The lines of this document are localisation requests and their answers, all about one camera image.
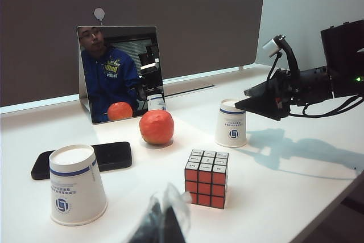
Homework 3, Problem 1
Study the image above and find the long brown desk partition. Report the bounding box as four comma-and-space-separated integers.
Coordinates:
0, 0, 264, 108

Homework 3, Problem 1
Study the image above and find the left gripper plastic-wrapped left finger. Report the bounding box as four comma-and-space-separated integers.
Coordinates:
126, 193, 165, 243

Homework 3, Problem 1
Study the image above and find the black flat phone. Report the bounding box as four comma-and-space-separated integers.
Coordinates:
30, 141, 133, 180

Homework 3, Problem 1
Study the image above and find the white paper cup blue logo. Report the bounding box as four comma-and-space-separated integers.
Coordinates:
214, 98, 247, 149
48, 144, 109, 226

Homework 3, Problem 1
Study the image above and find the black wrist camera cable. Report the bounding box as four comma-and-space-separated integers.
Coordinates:
266, 51, 283, 84

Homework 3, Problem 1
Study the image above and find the silver framed standing mirror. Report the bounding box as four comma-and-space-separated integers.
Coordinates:
76, 26, 166, 125

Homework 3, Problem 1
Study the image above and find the white hook on partition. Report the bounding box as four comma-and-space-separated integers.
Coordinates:
93, 7, 106, 25

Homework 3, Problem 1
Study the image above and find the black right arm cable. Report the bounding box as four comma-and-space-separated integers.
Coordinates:
289, 94, 364, 119

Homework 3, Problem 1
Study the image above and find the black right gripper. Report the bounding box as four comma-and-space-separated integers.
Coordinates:
235, 65, 333, 122

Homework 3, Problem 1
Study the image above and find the left gripper plastic-wrapped right finger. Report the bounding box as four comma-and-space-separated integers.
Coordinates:
163, 183, 192, 243

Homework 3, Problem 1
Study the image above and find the Rubik's cube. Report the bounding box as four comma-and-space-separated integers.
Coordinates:
184, 148, 230, 209

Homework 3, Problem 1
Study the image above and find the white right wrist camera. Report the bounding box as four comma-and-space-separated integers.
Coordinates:
262, 34, 301, 75

